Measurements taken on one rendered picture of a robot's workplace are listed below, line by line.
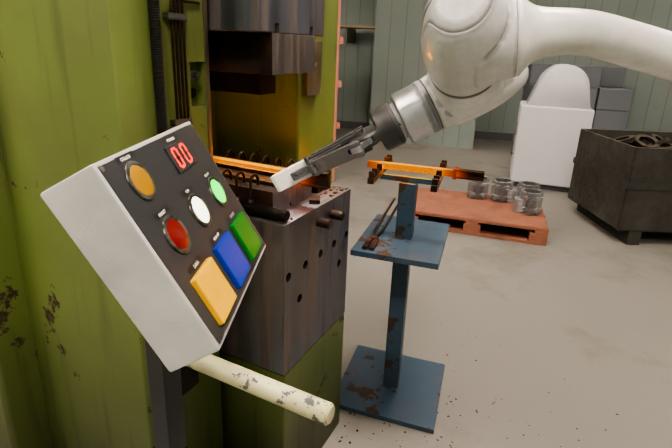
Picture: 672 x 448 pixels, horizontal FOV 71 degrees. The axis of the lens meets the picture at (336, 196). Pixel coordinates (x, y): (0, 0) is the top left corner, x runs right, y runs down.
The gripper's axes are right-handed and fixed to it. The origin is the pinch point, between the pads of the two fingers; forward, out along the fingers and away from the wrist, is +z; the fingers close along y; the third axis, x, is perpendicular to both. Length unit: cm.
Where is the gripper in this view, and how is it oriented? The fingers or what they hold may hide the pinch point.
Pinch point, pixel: (292, 175)
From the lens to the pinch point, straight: 82.1
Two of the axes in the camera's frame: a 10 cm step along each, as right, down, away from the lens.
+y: 0.4, -3.0, 9.5
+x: -4.7, -8.5, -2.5
